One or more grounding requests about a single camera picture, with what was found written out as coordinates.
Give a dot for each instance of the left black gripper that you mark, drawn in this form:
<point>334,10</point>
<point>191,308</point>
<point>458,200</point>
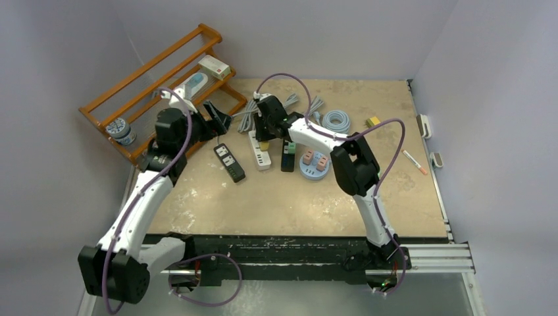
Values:
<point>222,120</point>

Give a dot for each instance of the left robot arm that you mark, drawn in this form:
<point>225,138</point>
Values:
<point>117,268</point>

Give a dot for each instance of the white red box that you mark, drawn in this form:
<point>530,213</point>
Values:
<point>215,67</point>

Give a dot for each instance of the round blue power hub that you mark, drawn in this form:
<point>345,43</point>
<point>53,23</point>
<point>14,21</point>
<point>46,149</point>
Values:
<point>310,172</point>

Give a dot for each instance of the white power strip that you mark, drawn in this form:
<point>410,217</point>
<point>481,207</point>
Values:
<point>262,158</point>

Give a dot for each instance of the white wall clip lower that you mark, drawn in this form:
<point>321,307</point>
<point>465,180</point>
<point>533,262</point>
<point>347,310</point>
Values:
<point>436,160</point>

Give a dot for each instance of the pink plug on hub right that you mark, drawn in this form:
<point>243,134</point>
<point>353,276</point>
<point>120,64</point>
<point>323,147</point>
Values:
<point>322,164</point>

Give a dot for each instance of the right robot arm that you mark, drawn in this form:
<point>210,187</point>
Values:
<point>355,167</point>

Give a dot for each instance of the black power strip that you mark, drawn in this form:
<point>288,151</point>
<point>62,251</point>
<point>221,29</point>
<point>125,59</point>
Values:
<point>287,161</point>
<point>229,162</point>

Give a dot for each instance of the white wall clip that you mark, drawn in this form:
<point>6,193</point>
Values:
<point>436,160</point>
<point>424,126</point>

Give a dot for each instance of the orange wooden rack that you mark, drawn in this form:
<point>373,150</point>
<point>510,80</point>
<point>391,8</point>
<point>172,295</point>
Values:
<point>136,98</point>

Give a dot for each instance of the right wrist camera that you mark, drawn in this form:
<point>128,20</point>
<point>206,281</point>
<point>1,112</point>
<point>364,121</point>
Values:
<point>257,96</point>

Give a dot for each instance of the blue white ceramic jar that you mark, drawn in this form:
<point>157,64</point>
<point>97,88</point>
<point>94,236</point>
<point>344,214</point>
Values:
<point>121,132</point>

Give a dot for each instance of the pink plug on hub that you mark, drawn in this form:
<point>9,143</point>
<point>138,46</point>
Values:
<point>322,164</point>
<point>308,157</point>

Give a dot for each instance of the orange white pen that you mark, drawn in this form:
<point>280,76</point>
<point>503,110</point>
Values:
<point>414,162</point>

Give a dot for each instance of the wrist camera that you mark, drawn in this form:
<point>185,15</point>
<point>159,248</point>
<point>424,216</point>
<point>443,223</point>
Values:
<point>181,102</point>
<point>257,96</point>

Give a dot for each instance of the pink plug on hub left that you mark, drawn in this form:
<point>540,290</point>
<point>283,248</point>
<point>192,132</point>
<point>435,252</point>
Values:
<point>308,157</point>

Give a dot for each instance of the blue oval package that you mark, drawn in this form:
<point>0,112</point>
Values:
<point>192,85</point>

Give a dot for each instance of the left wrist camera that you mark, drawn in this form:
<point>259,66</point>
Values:
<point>181,102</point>

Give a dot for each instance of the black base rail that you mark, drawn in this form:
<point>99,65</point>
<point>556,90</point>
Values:
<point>215,258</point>

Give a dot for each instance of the white wall clip upper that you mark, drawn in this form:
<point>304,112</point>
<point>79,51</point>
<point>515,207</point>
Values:
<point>424,126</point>

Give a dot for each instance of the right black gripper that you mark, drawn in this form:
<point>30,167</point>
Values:
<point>262,135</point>

